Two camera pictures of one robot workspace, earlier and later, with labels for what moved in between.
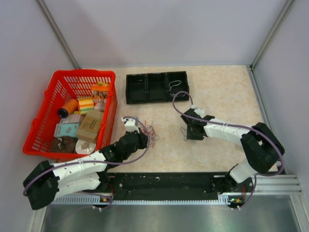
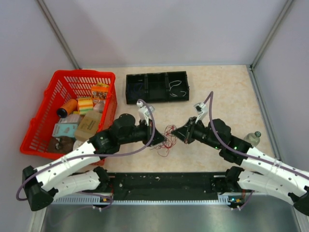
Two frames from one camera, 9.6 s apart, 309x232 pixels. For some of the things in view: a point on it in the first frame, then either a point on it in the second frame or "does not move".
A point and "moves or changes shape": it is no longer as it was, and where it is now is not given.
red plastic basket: [63, 88] does not move
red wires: [153, 137] moves or changes shape
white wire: [170, 87] does not move
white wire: [174, 95] does not move
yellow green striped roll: [85, 105] does not move
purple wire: [183, 133] moves or changes shape
